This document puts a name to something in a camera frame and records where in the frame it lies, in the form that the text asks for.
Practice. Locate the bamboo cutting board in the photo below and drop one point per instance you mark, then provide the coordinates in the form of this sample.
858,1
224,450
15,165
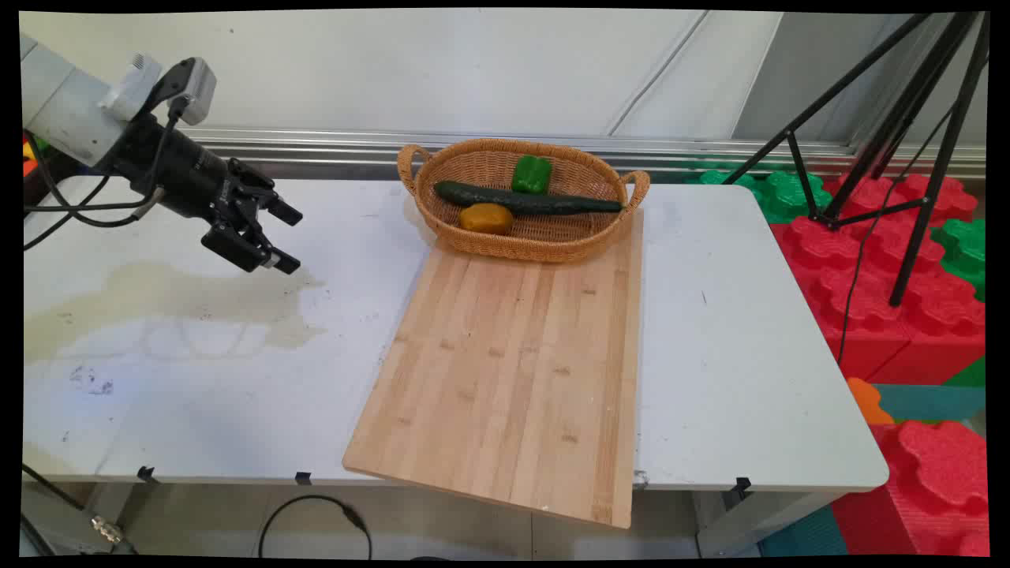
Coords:
513,379

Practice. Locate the yellow bell pepper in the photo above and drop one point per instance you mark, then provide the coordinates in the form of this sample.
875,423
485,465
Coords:
485,218

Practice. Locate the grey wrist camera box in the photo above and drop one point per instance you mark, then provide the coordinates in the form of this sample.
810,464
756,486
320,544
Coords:
197,87

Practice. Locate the colourful foam block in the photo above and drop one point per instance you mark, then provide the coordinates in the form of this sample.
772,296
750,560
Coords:
30,162

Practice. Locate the teal foam floor mat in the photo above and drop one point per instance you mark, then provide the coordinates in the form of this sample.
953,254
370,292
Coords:
931,402
805,536

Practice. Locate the orange foam piece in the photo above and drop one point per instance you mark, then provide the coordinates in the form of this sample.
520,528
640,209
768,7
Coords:
866,402

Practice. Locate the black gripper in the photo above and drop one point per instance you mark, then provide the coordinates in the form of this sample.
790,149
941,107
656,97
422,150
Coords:
185,177

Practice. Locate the white vented wrist bracket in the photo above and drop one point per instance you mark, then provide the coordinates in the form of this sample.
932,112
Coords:
134,87

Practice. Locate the aluminium wall rail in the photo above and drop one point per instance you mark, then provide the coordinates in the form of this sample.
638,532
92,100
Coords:
316,146

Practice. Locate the dark green cucumber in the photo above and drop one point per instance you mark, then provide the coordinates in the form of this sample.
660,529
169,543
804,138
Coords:
521,201

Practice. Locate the black tripod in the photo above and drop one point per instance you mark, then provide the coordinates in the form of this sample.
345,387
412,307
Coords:
907,272

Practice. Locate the green bell pepper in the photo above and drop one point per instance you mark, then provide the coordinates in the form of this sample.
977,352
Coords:
531,175

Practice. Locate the red foam building block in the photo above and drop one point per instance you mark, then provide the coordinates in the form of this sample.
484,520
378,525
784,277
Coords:
931,489
876,331
947,197

